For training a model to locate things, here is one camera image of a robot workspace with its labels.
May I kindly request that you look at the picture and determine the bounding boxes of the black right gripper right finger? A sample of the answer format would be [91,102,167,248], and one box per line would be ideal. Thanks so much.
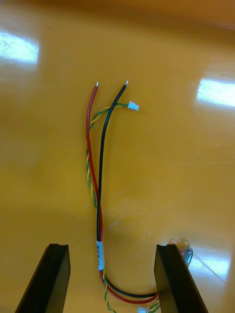
[154,243,209,313]

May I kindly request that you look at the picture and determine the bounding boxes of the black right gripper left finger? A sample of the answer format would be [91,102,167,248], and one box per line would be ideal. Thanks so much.
[15,243,71,313]

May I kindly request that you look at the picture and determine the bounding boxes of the red black green-yellow wire harness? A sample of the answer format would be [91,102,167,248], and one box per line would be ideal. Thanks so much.
[85,80,194,313]

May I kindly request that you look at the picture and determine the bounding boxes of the yellow-orange plastic bin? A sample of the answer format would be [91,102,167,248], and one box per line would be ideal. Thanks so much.
[0,0,235,313]

